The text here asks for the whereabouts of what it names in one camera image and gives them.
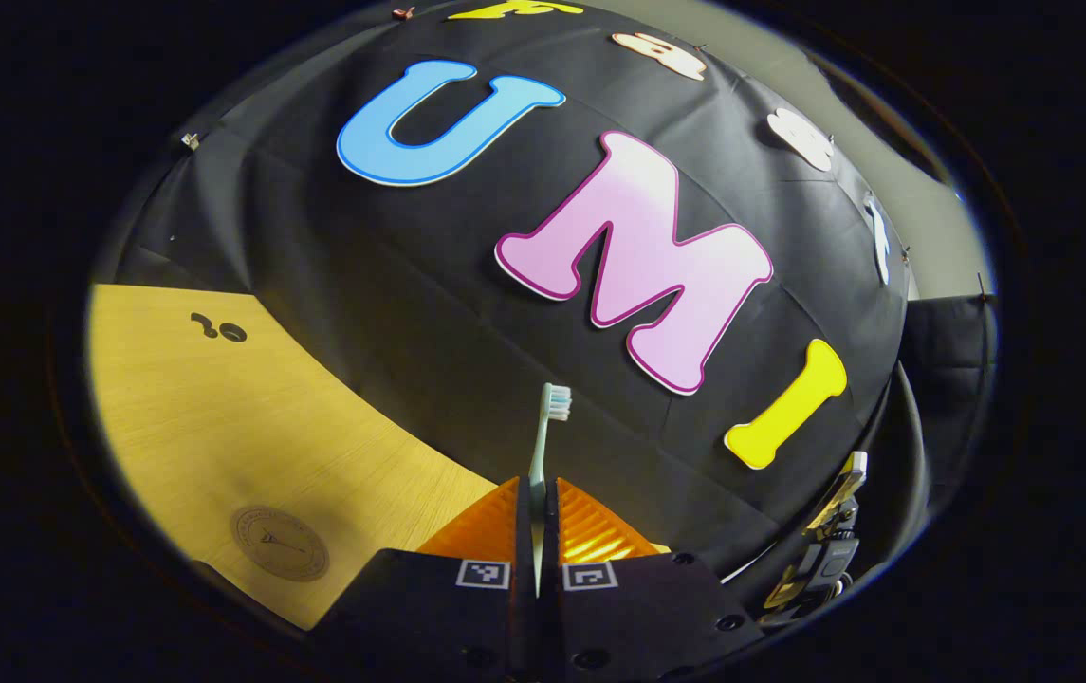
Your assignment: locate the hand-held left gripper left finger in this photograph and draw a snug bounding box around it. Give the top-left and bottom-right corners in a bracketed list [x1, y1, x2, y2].
[313, 476, 538, 683]

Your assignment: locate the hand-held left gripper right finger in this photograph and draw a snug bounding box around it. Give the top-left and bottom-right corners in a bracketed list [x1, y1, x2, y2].
[541, 476, 768, 683]

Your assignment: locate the pale green toothbrush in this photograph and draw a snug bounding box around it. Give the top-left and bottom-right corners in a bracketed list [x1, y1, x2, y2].
[527, 382, 574, 599]

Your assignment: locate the wooden desktop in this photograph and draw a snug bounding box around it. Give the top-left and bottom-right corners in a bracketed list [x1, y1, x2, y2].
[87, 283, 674, 633]

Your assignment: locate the black backdrop cloth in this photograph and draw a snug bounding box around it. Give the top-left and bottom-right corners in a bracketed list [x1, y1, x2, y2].
[92, 0, 999, 608]

